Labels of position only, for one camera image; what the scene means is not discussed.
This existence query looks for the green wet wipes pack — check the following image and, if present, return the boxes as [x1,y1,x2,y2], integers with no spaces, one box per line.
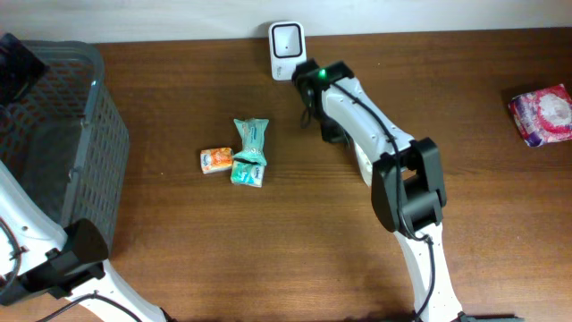
[233,118,269,166]

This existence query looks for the small green tissue packet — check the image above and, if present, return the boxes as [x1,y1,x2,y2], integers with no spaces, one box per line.
[231,160,265,188]

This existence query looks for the orange tissue packet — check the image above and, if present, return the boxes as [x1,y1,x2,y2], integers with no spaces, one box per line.
[200,148,233,174]

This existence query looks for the red purple tissue pack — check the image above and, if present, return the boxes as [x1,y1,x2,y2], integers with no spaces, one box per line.
[508,84,571,148]

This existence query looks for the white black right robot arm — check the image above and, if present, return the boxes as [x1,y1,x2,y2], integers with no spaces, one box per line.
[291,60,462,321]

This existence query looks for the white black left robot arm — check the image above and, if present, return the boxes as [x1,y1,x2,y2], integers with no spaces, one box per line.
[1,33,168,321]

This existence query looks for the white barcode scanner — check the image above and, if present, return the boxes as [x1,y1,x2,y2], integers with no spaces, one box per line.
[268,21,307,81]

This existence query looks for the grey plastic basket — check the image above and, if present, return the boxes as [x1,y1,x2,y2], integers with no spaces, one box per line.
[1,40,130,244]

